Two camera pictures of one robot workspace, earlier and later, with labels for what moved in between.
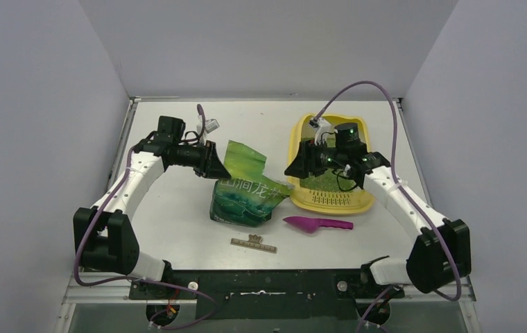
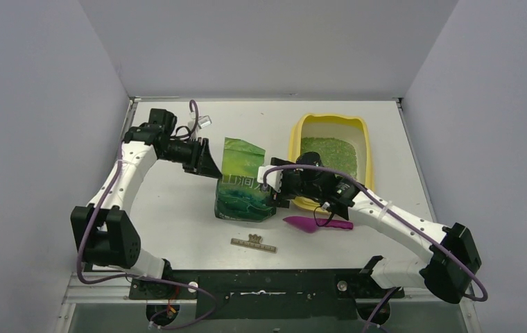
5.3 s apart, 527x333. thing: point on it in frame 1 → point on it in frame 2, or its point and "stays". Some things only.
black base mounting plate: x=267 y=294 stays
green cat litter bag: x=247 y=197 stays
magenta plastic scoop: x=310 y=225 stays
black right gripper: x=309 y=159 → x=282 y=182
